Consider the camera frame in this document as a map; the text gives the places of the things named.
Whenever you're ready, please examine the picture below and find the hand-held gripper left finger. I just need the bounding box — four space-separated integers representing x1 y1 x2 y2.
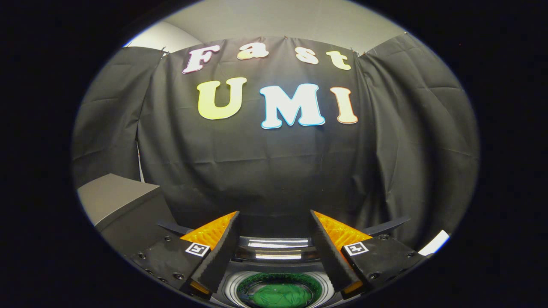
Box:
128 210 241 300

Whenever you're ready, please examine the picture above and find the green polo shirt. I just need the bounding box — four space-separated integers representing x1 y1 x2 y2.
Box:
248 280 315 308

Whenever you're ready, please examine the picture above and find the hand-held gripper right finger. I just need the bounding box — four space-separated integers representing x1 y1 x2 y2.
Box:
309 209 425 301

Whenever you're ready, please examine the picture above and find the black backdrop cloth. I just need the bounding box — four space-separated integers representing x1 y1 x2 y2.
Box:
72 33 480 251

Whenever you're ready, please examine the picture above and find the grey cardboard box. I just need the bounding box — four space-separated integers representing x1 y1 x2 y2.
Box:
77 173 181 258

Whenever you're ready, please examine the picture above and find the white flat board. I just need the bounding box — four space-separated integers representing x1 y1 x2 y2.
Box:
417 230 451 257

